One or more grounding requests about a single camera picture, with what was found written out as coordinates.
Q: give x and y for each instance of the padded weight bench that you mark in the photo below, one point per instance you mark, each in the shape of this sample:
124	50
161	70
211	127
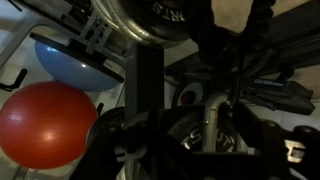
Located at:
286	96

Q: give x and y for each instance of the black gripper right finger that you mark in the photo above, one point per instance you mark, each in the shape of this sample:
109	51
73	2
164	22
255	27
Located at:
286	156

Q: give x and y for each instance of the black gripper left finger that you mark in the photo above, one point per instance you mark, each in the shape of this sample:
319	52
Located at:
100	150

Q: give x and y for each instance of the blue balance half ball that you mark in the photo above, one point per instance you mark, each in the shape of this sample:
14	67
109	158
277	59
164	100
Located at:
70	70

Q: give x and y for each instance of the dark weight rack post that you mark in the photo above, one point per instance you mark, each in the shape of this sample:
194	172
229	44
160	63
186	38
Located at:
143	83

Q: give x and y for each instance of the chrome rack rod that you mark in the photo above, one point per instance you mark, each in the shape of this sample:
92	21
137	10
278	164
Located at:
213	116

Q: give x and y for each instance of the chrome rimmed weight plates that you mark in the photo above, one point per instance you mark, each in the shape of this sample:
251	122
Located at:
146	23

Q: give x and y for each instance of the white disc red centre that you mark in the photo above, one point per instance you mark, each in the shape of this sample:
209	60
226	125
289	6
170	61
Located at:
190	95

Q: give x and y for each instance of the red exercise ball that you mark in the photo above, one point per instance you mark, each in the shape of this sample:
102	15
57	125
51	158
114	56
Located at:
46	126

